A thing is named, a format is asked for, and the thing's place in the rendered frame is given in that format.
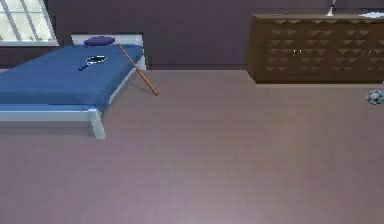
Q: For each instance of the black tennis racket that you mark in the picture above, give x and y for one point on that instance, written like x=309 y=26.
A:
x=95 y=60

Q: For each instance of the white and grey ball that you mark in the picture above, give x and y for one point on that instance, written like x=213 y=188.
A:
x=376 y=97

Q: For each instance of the purple pillow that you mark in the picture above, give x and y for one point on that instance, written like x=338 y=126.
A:
x=99 y=40

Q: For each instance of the brown wooden baseball bat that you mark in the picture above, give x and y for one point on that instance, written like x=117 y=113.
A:
x=140 y=72

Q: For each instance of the pale flat object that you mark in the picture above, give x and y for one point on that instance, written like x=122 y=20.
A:
x=373 y=15

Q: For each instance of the white desk lamp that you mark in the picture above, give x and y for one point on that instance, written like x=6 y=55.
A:
x=331 y=9

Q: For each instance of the white framed window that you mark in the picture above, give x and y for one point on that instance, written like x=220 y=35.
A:
x=23 y=21

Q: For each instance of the white bed with blue cover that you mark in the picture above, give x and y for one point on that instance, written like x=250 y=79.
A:
x=60 y=80

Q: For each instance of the dark brown wooden dresser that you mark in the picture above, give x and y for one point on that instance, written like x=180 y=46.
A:
x=316 y=50

